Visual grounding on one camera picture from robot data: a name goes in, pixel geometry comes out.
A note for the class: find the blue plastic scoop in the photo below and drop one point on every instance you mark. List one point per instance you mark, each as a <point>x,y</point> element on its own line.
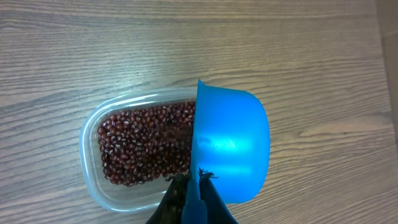
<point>231,138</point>

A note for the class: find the clear plastic container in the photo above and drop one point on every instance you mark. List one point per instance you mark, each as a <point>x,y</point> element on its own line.
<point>119,198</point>

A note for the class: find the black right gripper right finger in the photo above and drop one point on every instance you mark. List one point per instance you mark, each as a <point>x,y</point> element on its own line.
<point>217,212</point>

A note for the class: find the red beans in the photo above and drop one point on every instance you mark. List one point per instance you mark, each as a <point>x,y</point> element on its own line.
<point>141,145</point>

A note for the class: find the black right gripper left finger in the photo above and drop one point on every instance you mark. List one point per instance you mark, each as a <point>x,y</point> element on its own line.
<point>171,206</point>

